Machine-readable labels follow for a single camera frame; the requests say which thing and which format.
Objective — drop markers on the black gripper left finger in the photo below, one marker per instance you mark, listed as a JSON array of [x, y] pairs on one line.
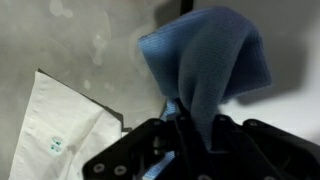
[[133, 150]]

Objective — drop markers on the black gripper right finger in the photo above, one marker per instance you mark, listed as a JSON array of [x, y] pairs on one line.
[[266, 150]]

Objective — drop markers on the blue towel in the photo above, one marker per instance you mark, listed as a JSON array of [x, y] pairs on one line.
[[206, 53]]

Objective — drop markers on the black framed whiteboard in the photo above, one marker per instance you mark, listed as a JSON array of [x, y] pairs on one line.
[[293, 110]]

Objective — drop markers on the white crumpled cloth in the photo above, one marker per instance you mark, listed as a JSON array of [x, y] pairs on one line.
[[56, 120]]

